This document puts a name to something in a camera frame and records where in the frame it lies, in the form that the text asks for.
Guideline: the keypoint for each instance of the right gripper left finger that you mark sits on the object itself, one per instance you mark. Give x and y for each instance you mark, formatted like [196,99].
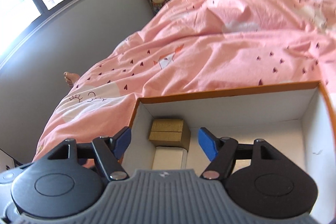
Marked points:
[107,153]

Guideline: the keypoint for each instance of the orange cardboard box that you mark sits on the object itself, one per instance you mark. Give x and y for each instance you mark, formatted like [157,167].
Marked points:
[295,118]

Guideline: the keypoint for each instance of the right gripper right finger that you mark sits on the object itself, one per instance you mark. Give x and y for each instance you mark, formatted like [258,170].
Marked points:
[220,152]

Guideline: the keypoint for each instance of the pink patterned duvet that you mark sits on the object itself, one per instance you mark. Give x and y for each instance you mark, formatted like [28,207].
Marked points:
[198,46]

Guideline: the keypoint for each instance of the white glasses case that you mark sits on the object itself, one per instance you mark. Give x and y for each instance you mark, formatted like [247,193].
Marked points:
[169,158]

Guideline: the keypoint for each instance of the gold small box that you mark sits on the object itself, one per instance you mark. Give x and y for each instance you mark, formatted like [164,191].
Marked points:
[170,133]

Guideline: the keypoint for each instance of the person bare foot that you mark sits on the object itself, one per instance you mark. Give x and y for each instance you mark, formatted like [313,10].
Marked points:
[71,78]

